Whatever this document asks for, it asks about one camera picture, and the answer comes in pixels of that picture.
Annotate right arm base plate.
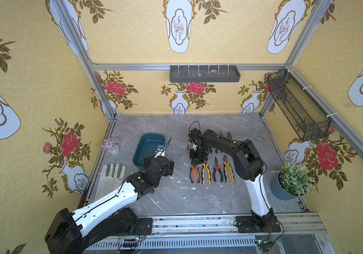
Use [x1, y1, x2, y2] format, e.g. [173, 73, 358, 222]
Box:
[235, 215, 282, 233]

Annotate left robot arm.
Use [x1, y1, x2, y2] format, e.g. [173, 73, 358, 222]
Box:
[45, 156, 175, 254]

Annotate aluminium front rail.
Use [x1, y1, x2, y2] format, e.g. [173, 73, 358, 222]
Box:
[85, 213, 336, 254]

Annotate white green work glove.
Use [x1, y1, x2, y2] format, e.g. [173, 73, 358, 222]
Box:
[95, 163, 126, 201]

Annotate green potted plant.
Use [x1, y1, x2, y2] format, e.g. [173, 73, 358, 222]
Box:
[270, 163, 315, 201]

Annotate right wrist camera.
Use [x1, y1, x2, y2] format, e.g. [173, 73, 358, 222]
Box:
[188, 128, 202, 146]

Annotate grey wall shelf tray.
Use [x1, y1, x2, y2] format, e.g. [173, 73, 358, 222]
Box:
[169, 65, 241, 83]

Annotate yellow wide handle pliers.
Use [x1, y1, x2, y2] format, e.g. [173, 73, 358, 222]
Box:
[223, 155, 235, 183]

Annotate small orange black pliers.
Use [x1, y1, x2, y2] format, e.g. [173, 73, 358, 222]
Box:
[212, 157, 224, 182]

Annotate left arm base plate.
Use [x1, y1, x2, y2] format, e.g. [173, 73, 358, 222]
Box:
[118, 218, 153, 237]

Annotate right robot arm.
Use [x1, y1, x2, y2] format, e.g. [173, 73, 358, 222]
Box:
[188, 128, 281, 232]

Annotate teal plastic storage box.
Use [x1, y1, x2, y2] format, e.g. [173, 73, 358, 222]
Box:
[133, 133, 166, 169]

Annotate yellow black pliers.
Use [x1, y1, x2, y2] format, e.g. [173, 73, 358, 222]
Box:
[227, 131, 234, 140]

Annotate black wire mesh basket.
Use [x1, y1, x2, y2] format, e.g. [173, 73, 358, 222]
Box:
[267, 70, 331, 141]

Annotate pink flower pot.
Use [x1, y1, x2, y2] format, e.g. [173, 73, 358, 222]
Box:
[101, 138, 119, 155]

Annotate yellow pliers silver head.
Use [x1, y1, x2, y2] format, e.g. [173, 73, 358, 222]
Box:
[202, 161, 212, 185]

